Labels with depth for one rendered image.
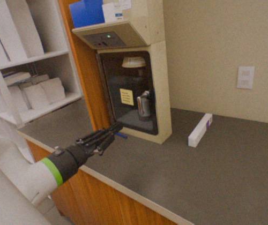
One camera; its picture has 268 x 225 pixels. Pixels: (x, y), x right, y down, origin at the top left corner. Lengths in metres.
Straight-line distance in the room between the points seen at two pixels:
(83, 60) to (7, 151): 0.58
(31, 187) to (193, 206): 0.48
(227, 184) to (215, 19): 0.77
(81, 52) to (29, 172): 0.63
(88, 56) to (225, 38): 0.69
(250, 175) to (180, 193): 0.26
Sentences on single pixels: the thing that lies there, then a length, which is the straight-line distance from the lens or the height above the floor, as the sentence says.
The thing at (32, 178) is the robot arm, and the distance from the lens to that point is 0.56.
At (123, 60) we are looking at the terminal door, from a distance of 0.87.
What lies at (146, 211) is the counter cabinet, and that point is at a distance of 0.85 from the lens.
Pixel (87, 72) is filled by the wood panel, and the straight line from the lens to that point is 1.02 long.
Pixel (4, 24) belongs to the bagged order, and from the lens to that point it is 1.84.
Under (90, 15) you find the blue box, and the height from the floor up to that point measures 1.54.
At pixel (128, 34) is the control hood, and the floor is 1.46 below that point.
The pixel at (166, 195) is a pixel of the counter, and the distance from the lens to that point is 0.73.
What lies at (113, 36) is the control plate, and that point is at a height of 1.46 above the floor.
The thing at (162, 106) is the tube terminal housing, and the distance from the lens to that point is 0.89.
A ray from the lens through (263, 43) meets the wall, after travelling 1.10.
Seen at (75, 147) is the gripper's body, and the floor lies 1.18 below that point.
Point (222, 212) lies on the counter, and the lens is 0.70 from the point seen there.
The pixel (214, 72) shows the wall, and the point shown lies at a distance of 1.16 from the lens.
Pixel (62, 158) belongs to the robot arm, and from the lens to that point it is 0.58.
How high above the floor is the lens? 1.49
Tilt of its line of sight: 25 degrees down
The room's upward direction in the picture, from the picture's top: 9 degrees counter-clockwise
